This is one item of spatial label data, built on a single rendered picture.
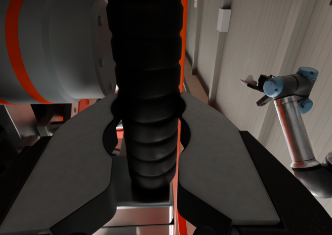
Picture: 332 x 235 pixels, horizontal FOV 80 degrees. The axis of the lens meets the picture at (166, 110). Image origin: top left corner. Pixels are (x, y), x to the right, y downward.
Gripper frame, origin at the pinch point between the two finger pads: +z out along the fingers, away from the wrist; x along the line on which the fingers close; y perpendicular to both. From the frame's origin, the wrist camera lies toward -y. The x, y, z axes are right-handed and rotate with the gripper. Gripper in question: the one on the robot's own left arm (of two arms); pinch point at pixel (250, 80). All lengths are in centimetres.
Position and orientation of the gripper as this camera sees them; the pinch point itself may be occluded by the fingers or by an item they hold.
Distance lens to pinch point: 124.9
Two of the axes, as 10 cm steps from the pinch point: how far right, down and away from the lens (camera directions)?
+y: 1.3, -8.6, -4.9
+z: -3.2, -5.1, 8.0
